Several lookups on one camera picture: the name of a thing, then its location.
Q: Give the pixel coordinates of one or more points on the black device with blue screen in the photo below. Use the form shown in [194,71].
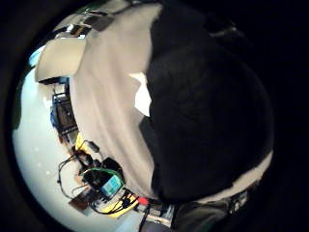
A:
[108,184]

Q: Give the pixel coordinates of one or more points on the brown box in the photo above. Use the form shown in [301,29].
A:
[79,202]

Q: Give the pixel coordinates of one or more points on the white paper sheet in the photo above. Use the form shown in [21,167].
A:
[142,95]

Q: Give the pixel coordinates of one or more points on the grey cloth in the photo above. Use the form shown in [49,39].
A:
[109,96]

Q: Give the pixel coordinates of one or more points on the red plug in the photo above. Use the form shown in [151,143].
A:
[143,201]

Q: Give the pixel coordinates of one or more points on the yellow tool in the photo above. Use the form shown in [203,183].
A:
[79,142]

